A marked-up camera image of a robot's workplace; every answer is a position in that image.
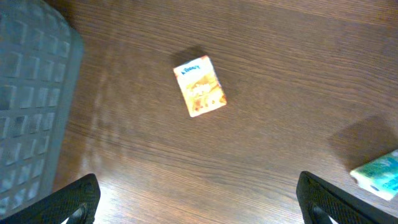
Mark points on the grey plastic mesh basket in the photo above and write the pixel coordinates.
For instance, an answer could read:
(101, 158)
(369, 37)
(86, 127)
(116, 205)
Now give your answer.
(40, 63)

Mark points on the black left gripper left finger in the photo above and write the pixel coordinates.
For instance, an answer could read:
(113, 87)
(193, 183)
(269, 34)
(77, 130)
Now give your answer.
(75, 203)

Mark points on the small orange packet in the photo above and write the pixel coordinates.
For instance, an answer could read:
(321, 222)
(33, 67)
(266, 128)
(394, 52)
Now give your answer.
(200, 87)

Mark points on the small green tissue pack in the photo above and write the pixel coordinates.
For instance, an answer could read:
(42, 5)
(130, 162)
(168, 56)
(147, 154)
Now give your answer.
(378, 176)

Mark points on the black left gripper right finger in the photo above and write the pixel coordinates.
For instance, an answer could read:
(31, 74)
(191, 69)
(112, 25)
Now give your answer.
(323, 202)

